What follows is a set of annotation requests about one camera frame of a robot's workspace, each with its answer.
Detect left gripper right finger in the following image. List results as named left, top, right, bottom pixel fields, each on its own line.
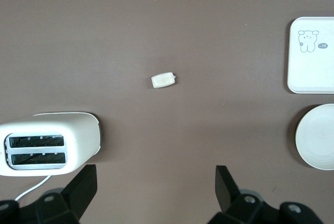
left=208, top=166, right=281, bottom=224

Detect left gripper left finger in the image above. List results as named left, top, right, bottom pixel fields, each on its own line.
left=33, top=164, right=98, bottom=224

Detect brown table cover mat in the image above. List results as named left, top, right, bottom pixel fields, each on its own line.
left=0, top=0, right=334, bottom=224

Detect cream rabbit print tray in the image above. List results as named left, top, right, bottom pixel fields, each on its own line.
left=287, top=16, right=334, bottom=94

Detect white toaster power cable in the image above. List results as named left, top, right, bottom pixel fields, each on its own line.
left=15, top=175, right=51, bottom=201

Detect cream two-slot toaster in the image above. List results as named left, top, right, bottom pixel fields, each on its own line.
left=0, top=111, right=102, bottom=178

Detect cream white bowl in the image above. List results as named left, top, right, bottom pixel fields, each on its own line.
left=295, top=103, right=334, bottom=170

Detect small white bun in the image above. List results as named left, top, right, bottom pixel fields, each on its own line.
left=151, top=72, right=176, bottom=89

